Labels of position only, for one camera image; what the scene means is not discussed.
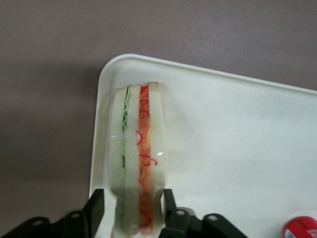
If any small red drink can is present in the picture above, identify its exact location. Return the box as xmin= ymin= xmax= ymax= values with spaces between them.
xmin=283 ymin=210 xmax=317 ymax=238

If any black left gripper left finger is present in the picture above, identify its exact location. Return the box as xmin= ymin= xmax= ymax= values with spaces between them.
xmin=0 ymin=188 xmax=106 ymax=238

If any beige plastic tray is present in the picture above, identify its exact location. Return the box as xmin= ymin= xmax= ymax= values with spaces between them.
xmin=88 ymin=53 xmax=317 ymax=238

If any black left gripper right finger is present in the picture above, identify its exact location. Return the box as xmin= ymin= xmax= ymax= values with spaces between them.
xmin=160 ymin=188 xmax=251 ymax=238

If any triangle sandwich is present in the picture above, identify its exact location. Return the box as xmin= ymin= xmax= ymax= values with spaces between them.
xmin=108 ymin=80 xmax=169 ymax=238

